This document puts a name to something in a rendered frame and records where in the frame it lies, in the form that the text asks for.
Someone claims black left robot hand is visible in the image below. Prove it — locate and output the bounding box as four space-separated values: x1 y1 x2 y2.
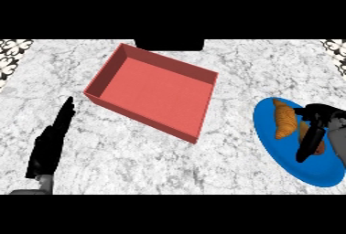
24 96 77 180

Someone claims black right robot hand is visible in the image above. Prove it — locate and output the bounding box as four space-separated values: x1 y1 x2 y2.
292 103 346 164

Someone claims orange brown pear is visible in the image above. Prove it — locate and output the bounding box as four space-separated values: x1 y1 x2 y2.
298 120 327 155

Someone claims blue plate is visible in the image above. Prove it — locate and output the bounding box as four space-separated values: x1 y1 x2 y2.
252 97 346 188

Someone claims red open box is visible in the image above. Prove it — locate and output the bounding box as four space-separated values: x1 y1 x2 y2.
83 42 221 144

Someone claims golden brown croissant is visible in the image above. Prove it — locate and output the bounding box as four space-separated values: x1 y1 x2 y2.
273 98 299 140

